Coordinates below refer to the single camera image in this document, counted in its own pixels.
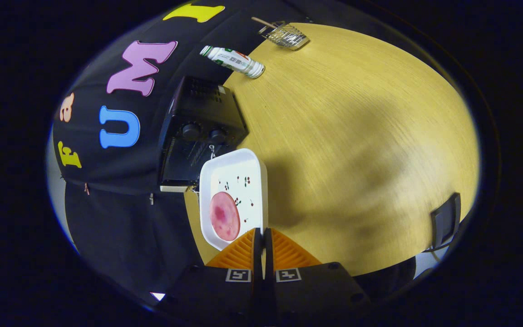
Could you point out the black toaster oven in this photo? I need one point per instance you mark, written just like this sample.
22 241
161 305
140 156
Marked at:
202 104

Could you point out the white food tray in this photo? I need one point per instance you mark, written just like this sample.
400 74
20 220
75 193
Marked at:
239 168

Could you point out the wooden stick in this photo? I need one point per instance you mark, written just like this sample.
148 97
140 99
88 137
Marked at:
262 22

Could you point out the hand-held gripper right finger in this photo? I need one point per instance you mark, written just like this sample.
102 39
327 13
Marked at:
311 295

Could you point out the black rectangular device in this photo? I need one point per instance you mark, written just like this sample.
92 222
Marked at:
445 220

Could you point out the black backdrop cloth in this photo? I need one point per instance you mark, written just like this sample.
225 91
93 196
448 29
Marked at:
120 227

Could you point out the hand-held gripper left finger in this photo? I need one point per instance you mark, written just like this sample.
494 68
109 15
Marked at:
216 295

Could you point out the pink ham slice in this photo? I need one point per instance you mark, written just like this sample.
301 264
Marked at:
224 215

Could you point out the white drink bottle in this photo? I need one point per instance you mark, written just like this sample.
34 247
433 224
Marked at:
234 61

